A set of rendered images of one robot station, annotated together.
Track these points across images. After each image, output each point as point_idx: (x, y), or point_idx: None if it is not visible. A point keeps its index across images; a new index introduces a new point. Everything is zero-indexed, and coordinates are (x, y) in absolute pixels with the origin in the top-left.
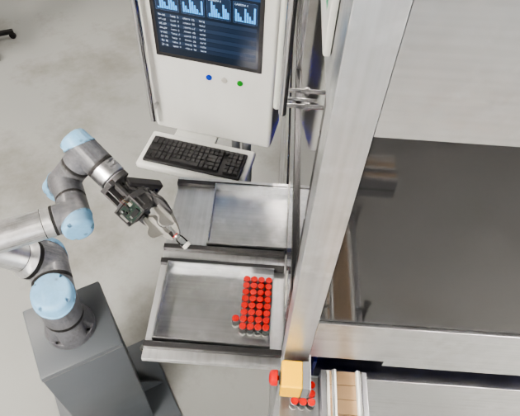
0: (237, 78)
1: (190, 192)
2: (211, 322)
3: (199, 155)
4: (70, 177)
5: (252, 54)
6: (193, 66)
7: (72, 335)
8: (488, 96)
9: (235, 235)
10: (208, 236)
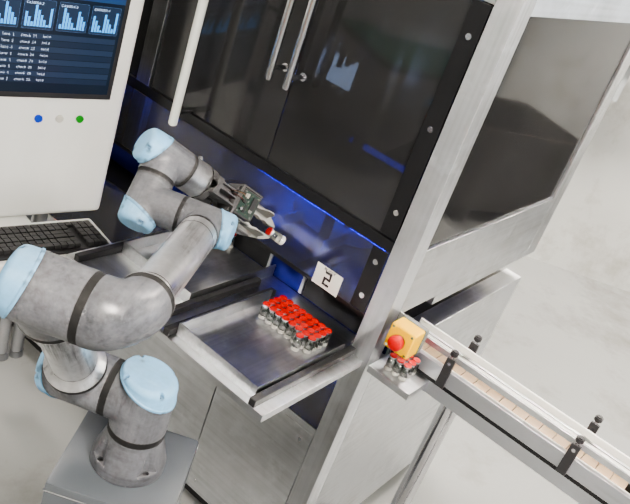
0: (76, 113)
1: (100, 264)
2: (275, 357)
3: (40, 235)
4: (168, 188)
5: (104, 74)
6: (18, 105)
7: (163, 448)
8: None
9: (197, 283)
10: (185, 288)
